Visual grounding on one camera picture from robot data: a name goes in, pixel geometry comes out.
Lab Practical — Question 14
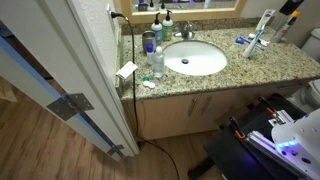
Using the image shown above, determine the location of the yellow cap spray bottle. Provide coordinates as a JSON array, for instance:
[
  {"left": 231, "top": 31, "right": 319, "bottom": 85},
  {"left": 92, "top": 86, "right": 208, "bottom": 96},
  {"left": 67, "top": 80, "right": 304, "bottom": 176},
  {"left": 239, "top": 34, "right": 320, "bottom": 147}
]
[{"left": 272, "top": 11, "right": 300, "bottom": 43}]

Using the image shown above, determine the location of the white door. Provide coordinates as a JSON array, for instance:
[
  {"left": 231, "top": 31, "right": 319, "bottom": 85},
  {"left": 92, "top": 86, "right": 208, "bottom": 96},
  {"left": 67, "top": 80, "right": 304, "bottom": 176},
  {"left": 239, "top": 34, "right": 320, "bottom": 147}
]
[{"left": 0, "top": 0, "right": 139, "bottom": 161}]

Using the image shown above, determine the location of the beige vanity cabinet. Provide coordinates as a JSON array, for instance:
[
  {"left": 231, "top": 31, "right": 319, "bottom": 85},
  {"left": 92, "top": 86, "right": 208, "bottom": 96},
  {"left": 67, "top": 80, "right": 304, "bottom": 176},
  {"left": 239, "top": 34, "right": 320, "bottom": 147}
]
[{"left": 123, "top": 81, "right": 308, "bottom": 140}]

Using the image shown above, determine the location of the blue label soap bottle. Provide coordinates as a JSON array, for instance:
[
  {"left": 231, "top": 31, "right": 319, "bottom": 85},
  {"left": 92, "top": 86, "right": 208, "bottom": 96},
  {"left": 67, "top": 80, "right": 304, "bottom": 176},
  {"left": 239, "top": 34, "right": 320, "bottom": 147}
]
[{"left": 151, "top": 13, "right": 163, "bottom": 45}]

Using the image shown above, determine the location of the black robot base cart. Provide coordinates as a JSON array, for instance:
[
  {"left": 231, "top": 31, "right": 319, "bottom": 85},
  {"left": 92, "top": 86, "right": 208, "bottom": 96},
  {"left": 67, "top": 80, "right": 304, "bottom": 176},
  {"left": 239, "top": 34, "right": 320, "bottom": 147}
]
[{"left": 187, "top": 93, "right": 308, "bottom": 180}]

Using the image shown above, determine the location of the white toilet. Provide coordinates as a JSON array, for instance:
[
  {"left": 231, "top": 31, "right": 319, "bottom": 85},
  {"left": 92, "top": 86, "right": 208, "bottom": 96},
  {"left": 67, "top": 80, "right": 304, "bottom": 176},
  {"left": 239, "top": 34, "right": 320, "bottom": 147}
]
[{"left": 287, "top": 27, "right": 320, "bottom": 114}]

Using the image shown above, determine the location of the wooden framed mirror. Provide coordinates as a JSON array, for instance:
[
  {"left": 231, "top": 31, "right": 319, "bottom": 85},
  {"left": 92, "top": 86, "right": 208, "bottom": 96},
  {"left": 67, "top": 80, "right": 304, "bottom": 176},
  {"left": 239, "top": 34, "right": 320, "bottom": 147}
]
[{"left": 119, "top": 0, "right": 247, "bottom": 24}]

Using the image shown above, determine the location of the white electric toothbrush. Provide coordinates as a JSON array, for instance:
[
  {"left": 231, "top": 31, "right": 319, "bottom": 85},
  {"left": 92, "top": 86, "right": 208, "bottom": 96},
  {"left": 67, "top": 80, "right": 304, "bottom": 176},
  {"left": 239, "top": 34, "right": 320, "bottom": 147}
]
[{"left": 243, "top": 9, "right": 275, "bottom": 58}]

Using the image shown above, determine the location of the small blue cap bottle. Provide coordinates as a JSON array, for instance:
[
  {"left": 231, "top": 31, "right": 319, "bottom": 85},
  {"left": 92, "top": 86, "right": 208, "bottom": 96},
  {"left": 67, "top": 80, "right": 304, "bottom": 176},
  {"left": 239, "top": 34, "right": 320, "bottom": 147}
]
[{"left": 146, "top": 43, "right": 154, "bottom": 65}]

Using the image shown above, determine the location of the green label soap bottle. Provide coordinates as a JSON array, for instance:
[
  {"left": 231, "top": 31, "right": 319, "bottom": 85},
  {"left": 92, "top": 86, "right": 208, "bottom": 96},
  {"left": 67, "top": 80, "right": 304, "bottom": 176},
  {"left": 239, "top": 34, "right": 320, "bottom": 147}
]
[{"left": 162, "top": 10, "right": 173, "bottom": 41}]

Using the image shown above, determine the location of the grey metal tumbler cup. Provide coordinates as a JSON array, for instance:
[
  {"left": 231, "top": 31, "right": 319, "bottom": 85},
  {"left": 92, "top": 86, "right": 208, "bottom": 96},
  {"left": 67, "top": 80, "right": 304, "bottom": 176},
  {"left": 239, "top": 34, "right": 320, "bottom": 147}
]
[{"left": 142, "top": 31, "right": 156, "bottom": 51}]

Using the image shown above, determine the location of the metal door hinge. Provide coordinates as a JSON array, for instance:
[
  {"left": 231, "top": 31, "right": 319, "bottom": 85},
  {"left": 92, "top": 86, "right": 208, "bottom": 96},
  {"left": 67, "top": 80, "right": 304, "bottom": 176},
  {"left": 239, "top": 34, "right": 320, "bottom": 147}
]
[{"left": 47, "top": 93, "right": 94, "bottom": 121}]

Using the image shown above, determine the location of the white oval sink basin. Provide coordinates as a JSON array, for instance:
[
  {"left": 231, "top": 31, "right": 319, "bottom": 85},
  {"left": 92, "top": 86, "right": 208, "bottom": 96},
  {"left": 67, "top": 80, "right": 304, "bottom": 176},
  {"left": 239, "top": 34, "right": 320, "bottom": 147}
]
[{"left": 164, "top": 41, "right": 227, "bottom": 76}]

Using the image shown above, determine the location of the clear plastic solution bottle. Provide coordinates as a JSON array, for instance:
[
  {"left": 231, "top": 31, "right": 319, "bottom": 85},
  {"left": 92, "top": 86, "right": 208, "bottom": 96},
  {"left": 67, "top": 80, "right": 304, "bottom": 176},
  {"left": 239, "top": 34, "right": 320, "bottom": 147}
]
[{"left": 152, "top": 46, "right": 165, "bottom": 78}]

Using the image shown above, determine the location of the white paper card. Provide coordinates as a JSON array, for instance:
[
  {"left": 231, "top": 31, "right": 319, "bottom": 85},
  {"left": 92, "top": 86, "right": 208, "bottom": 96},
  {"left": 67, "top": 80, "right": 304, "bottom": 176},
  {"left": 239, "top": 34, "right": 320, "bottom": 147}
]
[{"left": 116, "top": 61, "right": 138, "bottom": 79}]

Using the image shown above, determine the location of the chrome sink drain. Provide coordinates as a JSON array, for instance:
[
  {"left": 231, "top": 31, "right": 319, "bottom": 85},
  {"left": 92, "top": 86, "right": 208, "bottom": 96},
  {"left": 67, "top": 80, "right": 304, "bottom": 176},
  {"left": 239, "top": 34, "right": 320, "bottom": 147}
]
[{"left": 181, "top": 59, "right": 189, "bottom": 64}]

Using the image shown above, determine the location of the blue toothbrush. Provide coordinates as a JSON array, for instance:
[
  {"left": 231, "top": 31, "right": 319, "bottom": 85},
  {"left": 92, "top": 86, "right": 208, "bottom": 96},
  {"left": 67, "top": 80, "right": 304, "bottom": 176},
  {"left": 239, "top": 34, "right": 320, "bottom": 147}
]
[{"left": 235, "top": 37, "right": 265, "bottom": 51}]

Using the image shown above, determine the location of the black power cable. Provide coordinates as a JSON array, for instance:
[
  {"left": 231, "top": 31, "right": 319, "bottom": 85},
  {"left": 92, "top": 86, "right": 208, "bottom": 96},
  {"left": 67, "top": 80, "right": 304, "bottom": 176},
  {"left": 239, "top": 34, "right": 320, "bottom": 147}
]
[{"left": 110, "top": 11, "right": 181, "bottom": 180}]

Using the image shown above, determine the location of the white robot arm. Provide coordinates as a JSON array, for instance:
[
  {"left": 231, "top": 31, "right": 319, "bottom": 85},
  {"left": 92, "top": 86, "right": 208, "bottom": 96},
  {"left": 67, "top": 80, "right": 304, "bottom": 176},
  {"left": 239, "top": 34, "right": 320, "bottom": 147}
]
[{"left": 246, "top": 109, "right": 320, "bottom": 180}]

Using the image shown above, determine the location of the chrome faucet tap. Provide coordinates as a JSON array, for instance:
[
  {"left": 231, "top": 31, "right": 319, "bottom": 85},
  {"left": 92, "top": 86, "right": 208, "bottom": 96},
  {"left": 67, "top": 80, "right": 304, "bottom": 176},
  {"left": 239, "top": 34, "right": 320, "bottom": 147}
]
[{"left": 173, "top": 21, "right": 195, "bottom": 40}]

